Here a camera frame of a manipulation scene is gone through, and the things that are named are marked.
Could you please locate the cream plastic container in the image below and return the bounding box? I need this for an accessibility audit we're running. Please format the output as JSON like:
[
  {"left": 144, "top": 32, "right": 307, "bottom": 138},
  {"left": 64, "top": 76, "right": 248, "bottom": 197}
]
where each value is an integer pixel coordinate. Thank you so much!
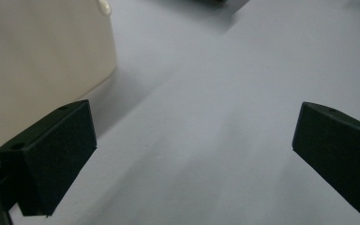
[{"left": 0, "top": 0, "right": 118, "bottom": 163}]

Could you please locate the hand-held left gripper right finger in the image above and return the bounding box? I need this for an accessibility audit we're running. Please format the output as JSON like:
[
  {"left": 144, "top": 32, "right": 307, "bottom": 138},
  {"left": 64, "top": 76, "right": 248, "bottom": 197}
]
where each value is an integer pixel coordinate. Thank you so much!
[{"left": 292, "top": 101, "right": 360, "bottom": 218}]

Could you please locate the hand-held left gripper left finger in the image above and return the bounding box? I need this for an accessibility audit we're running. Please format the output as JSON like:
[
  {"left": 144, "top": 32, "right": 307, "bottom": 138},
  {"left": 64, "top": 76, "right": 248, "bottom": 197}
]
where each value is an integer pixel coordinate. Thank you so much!
[{"left": 0, "top": 99, "right": 98, "bottom": 218}]

